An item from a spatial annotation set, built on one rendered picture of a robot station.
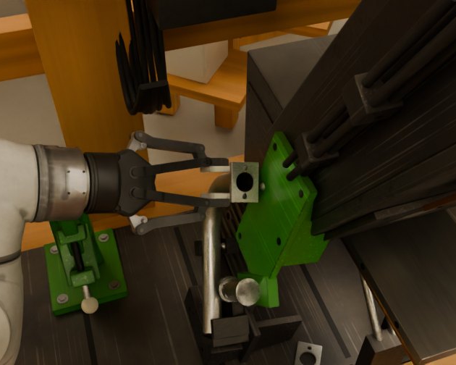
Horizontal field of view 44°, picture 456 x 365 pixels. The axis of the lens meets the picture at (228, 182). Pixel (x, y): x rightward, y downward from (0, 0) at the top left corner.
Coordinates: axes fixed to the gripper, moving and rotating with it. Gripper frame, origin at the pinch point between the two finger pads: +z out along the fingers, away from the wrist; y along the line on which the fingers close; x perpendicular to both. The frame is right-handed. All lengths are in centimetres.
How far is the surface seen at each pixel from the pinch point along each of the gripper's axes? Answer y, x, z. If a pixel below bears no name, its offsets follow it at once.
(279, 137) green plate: 5.7, -7.5, 3.4
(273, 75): 16.6, 4.7, 11.0
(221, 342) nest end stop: -24.2, 8.0, 3.1
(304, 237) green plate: -7.6, -7.2, 7.5
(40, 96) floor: 47, 223, 20
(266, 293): -15.3, -2.8, 4.3
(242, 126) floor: 29, 160, 99
